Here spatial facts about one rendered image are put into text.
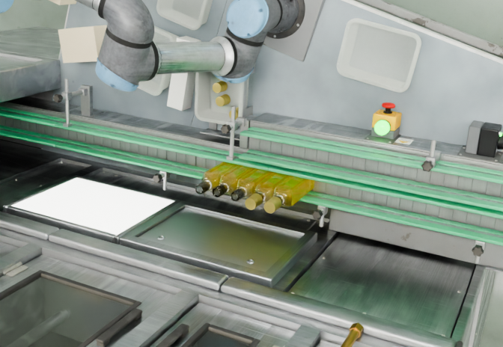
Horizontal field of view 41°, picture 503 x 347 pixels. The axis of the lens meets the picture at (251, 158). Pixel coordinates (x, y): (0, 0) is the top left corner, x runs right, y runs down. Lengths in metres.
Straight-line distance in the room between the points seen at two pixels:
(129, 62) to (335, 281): 0.78
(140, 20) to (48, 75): 1.00
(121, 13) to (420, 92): 0.90
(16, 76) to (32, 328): 1.11
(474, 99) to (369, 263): 0.56
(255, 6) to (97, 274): 0.85
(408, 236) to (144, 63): 0.92
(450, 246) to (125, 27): 1.09
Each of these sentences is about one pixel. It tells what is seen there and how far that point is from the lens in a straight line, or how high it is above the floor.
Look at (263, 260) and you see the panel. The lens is 1.81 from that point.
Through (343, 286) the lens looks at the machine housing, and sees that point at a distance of 1.80.
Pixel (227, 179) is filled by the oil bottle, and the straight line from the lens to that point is 1.94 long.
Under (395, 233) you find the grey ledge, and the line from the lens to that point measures 2.03.
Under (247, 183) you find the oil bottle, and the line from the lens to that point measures 1.91.
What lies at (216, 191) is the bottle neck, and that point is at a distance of 1.92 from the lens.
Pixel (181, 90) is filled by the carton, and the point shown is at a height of 0.81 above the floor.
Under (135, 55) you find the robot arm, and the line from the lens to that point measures 1.68.
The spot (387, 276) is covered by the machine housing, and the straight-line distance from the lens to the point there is 1.88.
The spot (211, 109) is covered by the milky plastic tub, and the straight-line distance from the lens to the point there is 2.27.
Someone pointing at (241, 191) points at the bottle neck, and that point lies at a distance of 1.88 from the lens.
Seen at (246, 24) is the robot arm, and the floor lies 1.00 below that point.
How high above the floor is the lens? 2.71
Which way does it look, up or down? 60 degrees down
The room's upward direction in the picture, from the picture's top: 121 degrees counter-clockwise
